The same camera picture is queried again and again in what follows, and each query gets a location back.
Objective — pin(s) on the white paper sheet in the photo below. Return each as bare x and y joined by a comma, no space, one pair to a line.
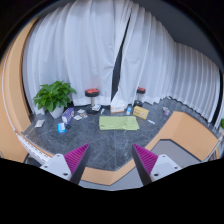
39,123

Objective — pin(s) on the yellow box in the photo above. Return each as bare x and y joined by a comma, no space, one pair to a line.
140,112

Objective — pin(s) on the purple box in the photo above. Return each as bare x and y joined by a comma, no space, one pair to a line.
68,115

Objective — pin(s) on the small blue packet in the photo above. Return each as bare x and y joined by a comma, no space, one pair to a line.
61,128

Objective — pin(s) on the small blue bottle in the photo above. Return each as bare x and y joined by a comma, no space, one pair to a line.
128,110

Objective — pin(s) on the green folded towel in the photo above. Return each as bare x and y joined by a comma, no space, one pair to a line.
118,123

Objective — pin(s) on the left white curtain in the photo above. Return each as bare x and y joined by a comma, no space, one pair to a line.
79,44

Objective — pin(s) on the white plant pot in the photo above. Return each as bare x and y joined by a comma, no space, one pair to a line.
57,112

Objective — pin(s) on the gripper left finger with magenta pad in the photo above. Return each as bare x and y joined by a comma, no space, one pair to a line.
69,166

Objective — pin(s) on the white curtain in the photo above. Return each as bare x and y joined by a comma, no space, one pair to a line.
79,44
152,60

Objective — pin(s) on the small pink packet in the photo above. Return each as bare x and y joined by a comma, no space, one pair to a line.
166,111

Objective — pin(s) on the right white curtain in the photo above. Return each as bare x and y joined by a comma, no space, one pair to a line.
152,60

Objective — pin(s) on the white tissue box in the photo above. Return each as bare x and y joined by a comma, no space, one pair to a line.
116,109

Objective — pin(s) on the white card on table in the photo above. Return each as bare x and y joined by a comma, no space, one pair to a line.
77,117

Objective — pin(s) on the green potted plant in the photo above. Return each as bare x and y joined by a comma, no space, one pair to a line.
52,96

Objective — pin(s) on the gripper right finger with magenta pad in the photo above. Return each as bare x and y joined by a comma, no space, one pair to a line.
152,167

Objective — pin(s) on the right red-topped black stool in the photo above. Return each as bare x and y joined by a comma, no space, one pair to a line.
140,93

